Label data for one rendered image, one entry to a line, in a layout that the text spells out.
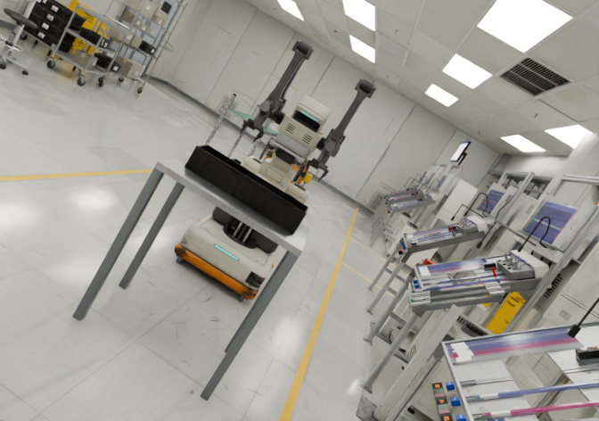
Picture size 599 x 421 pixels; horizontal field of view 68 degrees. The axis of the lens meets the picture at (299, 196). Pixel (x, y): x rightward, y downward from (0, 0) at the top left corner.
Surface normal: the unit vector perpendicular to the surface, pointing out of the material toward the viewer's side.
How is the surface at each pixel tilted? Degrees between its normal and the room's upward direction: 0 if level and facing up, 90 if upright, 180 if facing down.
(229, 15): 90
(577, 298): 90
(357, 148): 90
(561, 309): 90
